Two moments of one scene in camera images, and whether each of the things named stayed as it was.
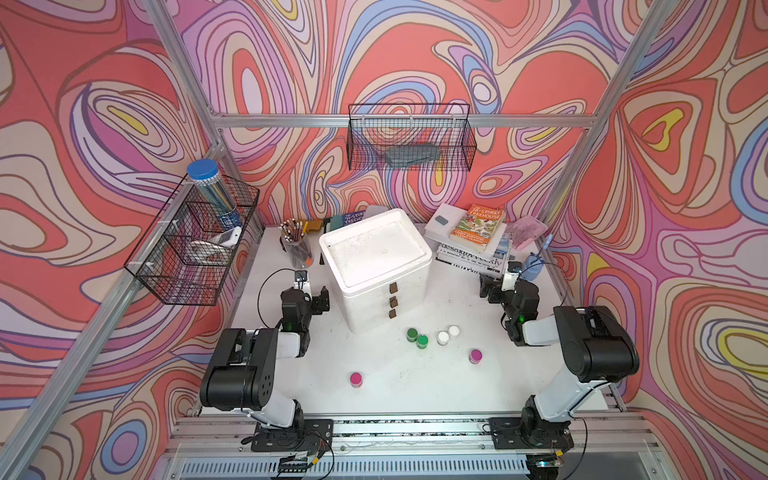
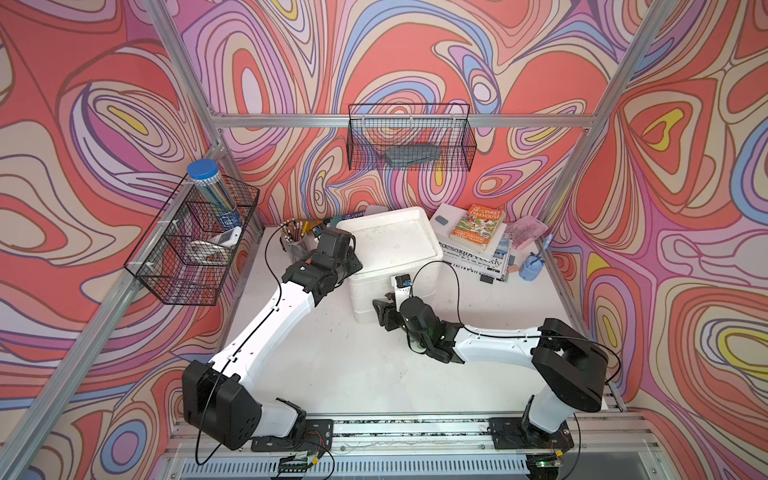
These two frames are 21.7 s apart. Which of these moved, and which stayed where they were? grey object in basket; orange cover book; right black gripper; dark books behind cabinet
Moved: right black gripper
Stayed: dark books behind cabinet; orange cover book; grey object in basket
